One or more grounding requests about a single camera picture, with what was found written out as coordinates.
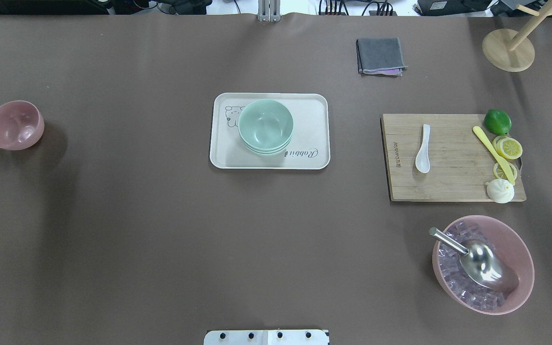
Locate small pink bowl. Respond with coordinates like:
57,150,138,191
0,100,45,150

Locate large pink ice bowl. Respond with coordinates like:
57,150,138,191
432,215,535,316

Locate white ceramic spoon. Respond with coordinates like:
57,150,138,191
415,124,431,174

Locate bottom green bowl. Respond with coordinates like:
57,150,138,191
245,145,287,156

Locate middle green bowl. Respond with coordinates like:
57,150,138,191
242,140,291,151

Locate front lemon slice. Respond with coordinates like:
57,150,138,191
498,137,523,160

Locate green lime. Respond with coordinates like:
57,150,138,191
483,109,512,136

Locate back lemon slice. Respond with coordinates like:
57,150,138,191
492,135,508,155

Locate white steamed bun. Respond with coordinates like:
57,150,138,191
486,178,515,204

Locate yellow plastic knife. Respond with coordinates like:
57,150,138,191
472,126,516,185

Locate wooden mug tree stand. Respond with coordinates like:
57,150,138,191
482,0,552,72

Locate wooden cutting board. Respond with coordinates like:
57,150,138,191
380,113,527,202

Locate steel ice scoop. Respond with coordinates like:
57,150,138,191
429,227,519,293

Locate purple cloth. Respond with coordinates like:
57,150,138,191
376,69,403,76

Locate clear ice cubes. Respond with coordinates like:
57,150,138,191
438,220,508,311

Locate grey folded cloth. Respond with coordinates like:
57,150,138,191
356,37,407,76

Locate cream rabbit tray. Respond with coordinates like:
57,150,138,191
209,92,331,170

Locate grey aluminium post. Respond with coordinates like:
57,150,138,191
258,0,281,23

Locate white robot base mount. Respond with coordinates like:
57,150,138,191
203,329,330,345

